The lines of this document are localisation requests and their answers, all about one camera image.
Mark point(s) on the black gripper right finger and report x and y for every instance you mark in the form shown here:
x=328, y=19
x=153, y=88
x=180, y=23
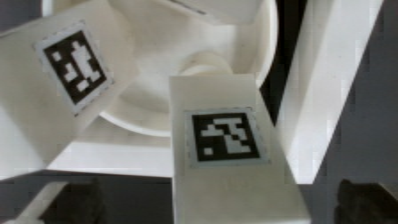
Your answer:
x=367, y=203

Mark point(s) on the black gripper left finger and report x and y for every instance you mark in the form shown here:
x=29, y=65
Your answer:
x=66, y=204

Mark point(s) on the white stool leg block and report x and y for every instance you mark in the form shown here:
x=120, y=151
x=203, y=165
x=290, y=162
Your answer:
x=221, y=11
x=233, y=185

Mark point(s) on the white stool leg with tag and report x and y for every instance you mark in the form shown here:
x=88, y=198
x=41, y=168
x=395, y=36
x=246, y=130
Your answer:
x=66, y=70

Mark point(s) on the white round stool seat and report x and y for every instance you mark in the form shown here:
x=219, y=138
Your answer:
x=169, y=36

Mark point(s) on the white front fence rail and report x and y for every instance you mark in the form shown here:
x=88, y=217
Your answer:
x=113, y=151

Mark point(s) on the white fence rail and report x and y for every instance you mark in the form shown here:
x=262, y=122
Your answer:
x=113, y=151
x=331, y=45

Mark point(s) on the white right fence rail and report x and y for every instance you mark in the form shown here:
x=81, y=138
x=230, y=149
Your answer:
x=331, y=45

